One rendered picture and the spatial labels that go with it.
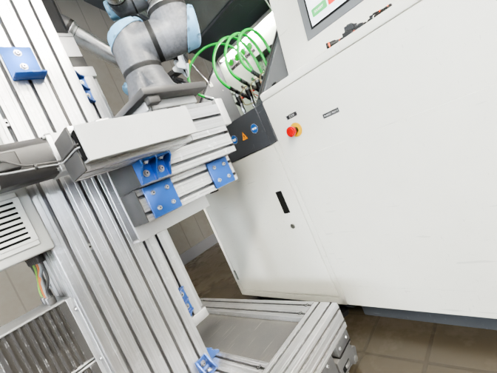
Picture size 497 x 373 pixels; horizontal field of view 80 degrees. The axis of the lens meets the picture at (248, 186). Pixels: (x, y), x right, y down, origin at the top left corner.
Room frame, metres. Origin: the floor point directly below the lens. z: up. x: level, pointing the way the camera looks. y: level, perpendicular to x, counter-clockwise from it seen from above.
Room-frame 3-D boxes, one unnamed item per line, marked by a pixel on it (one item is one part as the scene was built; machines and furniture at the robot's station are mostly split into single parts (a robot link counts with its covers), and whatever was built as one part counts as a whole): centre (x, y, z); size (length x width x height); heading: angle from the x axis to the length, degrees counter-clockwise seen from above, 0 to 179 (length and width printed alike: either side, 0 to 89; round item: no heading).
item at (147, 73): (0.91, 0.15, 1.09); 0.15 x 0.15 x 0.10
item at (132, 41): (0.91, 0.14, 1.20); 0.13 x 0.12 x 0.14; 96
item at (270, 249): (1.42, 0.05, 0.44); 0.65 x 0.02 x 0.68; 41
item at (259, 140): (1.43, 0.04, 0.87); 0.62 x 0.04 x 0.16; 41
